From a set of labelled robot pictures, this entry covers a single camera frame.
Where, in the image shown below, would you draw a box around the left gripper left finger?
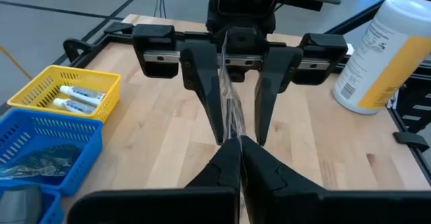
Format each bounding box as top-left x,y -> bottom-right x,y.
185,137 -> 242,189

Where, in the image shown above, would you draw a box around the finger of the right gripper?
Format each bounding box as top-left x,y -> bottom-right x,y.
254,46 -> 304,147
179,41 -> 226,147

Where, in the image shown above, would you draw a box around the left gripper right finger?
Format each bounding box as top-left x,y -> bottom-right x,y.
240,135 -> 327,194

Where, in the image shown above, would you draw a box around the clear bag with black item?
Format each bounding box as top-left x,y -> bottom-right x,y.
0,144 -> 84,180
220,30 -> 251,224

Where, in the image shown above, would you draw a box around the white toothpaste tube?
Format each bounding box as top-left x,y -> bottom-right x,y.
59,85 -> 106,107
52,97 -> 98,115

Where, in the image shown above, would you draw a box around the white yellow wipes canister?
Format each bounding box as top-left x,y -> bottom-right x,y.
332,0 -> 431,116

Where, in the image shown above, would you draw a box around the black desk bar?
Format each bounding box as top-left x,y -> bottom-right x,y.
325,0 -> 431,36

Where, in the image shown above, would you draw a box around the yellow plastic basket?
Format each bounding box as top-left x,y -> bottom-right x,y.
6,64 -> 123,124

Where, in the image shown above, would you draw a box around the blue plastic basket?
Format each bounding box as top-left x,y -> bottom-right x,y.
0,108 -> 104,197
0,179 -> 65,224

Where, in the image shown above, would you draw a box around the thin black floor cable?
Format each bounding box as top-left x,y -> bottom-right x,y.
154,0 -> 168,19

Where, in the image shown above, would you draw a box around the black table frame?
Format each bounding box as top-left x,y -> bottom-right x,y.
62,13 -> 431,188

